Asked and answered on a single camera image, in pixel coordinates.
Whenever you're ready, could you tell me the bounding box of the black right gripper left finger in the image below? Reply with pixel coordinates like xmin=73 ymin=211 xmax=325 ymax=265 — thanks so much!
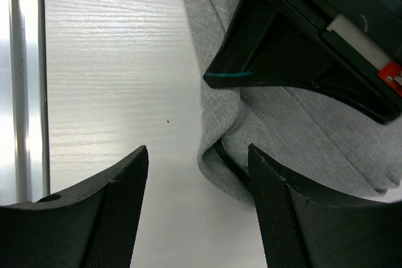
xmin=1 ymin=146 xmax=148 ymax=267

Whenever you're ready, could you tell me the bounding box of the aluminium front rail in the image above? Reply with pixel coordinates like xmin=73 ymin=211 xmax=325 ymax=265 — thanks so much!
xmin=1 ymin=0 xmax=50 ymax=205

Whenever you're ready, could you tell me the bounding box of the grey cloth napkin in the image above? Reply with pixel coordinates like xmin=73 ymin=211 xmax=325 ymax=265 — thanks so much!
xmin=184 ymin=0 xmax=401 ymax=204

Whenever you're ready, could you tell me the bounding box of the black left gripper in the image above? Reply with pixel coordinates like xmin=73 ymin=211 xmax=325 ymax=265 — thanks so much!
xmin=204 ymin=0 xmax=401 ymax=124

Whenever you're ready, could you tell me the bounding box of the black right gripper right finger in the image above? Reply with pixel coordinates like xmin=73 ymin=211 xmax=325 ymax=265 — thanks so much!
xmin=248 ymin=145 xmax=401 ymax=267

